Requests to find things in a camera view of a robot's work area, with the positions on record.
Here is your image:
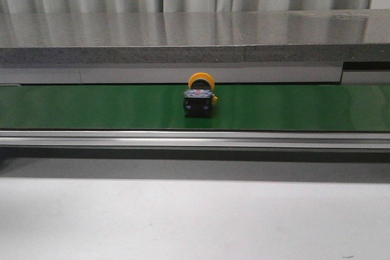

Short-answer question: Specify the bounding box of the yellow black push button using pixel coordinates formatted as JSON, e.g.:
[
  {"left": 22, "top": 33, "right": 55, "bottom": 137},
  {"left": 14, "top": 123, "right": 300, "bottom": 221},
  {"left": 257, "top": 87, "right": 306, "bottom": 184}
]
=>
[{"left": 183, "top": 72, "right": 218, "bottom": 118}]

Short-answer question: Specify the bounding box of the green conveyor belt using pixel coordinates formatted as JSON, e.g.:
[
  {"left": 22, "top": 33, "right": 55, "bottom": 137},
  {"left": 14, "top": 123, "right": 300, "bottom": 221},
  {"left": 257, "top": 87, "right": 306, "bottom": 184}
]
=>
[{"left": 1, "top": 84, "right": 389, "bottom": 132}]

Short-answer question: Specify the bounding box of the grey stone counter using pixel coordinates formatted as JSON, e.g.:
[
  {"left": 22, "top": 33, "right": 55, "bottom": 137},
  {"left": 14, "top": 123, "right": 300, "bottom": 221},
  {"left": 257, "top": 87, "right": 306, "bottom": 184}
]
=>
[{"left": 1, "top": 10, "right": 389, "bottom": 84}]

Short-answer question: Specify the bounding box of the silver aluminium conveyor frame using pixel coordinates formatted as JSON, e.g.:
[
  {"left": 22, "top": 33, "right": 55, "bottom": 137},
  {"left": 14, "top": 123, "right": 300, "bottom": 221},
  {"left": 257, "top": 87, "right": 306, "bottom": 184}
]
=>
[{"left": 1, "top": 128, "right": 389, "bottom": 151}]

